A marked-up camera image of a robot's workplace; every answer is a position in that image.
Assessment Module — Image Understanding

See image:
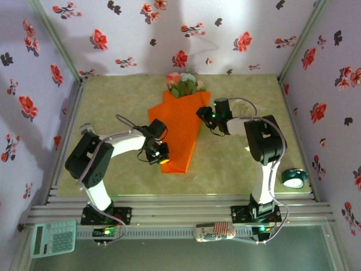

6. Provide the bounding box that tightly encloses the striped printed pouch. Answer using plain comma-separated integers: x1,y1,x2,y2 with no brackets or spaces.
193,222,237,243

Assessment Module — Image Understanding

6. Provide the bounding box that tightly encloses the left controller circuit board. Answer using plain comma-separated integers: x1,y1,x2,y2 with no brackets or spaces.
92,227,120,238

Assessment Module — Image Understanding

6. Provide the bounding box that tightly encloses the controller circuit board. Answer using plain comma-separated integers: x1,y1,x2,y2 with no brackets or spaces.
250,224,276,237
92,227,120,238

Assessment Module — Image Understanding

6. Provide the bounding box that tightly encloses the green alarm clock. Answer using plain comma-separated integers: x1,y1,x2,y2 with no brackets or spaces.
280,168,309,190

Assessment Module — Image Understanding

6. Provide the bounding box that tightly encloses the right controller circuit board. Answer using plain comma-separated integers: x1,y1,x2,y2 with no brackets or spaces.
250,224,276,237

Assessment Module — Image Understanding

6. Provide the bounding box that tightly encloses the pale green calculator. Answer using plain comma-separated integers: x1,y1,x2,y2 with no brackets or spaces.
29,219,77,259

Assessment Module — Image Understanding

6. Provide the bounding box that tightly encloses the aluminium front rail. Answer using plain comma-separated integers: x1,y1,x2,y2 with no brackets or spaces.
27,193,334,226

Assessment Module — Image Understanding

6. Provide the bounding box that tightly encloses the grey right arm cable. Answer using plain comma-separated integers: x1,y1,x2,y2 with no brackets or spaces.
230,97,290,245

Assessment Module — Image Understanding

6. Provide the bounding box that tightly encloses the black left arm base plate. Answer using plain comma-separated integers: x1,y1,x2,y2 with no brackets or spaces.
80,205,133,226

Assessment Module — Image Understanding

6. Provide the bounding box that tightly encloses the slotted grey cable duct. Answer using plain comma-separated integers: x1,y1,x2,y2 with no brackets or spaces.
76,225,254,241

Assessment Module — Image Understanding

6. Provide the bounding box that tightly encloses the aluminium side rail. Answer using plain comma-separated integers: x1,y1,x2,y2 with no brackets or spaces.
43,81,85,204
278,78,322,202

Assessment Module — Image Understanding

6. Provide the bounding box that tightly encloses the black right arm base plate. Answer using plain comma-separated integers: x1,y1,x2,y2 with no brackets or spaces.
230,204,283,224

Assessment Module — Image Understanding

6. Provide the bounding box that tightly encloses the aluminium corner post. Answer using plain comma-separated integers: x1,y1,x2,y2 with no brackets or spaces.
28,0,84,83
278,0,331,82

